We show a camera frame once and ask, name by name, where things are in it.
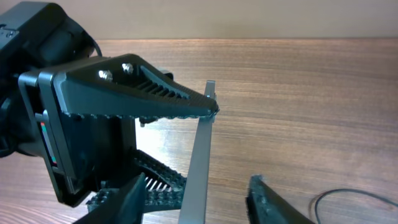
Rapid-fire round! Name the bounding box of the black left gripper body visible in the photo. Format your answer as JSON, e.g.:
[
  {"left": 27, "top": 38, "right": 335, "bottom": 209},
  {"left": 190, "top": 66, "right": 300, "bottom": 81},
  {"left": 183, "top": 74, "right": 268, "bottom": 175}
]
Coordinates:
[{"left": 18, "top": 71, "right": 136, "bottom": 207}]

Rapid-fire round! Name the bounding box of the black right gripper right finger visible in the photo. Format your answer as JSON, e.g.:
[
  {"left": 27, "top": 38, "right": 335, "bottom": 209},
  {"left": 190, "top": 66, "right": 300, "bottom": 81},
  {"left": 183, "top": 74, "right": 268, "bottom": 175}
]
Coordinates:
[{"left": 246, "top": 175, "right": 314, "bottom": 224}]

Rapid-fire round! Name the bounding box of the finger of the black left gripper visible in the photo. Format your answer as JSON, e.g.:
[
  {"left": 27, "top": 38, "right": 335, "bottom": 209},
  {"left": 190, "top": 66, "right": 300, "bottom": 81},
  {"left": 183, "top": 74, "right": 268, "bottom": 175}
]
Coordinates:
[
  {"left": 86, "top": 149, "right": 187, "bottom": 213},
  {"left": 53, "top": 54, "right": 220, "bottom": 119}
]

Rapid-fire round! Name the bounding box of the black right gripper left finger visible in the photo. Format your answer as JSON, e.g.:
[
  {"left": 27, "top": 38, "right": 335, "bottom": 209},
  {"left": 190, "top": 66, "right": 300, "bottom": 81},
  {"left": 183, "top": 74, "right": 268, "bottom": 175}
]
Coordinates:
[{"left": 75, "top": 173, "right": 146, "bottom": 224}]

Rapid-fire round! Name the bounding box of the teal screen smartphone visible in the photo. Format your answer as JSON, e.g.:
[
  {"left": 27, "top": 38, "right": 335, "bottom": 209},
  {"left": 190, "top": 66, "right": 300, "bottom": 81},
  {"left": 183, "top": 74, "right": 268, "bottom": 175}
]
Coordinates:
[{"left": 177, "top": 80, "right": 217, "bottom": 224}]

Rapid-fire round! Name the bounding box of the black USB charging cable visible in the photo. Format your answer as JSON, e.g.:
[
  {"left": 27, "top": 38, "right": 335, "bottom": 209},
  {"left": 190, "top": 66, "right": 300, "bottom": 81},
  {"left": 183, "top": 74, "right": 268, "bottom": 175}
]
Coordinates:
[{"left": 313, "top": 188, "right": 398, "bottom": 224}]

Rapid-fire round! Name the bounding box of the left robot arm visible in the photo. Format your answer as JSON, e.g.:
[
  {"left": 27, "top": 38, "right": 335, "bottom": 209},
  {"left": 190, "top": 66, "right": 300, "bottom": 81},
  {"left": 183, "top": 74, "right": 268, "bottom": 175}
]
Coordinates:
[{"left": 1, "top": 1, "right": 219, "bottom": 207}]

